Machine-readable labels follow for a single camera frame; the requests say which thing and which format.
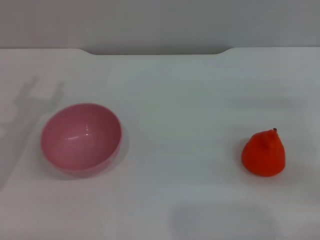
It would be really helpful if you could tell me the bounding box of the pink plastic bowl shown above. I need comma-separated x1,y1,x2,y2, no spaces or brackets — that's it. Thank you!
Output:
40,102,123,179

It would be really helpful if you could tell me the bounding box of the orange toy fruit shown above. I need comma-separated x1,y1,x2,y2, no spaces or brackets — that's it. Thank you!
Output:
241,127,286,178

